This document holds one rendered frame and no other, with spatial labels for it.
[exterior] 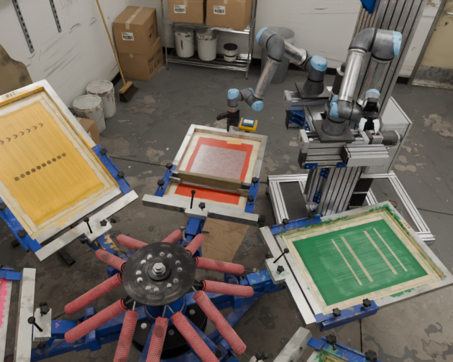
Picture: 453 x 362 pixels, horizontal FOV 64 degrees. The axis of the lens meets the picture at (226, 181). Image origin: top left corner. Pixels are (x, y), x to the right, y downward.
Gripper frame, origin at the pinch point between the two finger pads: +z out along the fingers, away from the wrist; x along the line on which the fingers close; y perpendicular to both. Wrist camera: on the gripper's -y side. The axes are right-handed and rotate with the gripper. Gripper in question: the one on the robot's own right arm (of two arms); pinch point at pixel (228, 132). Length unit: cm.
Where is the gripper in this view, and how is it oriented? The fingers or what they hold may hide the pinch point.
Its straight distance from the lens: 274.7
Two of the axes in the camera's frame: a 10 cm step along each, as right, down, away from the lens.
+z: -0.3, 7.1, 7.0
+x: 2.1, -6.8, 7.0
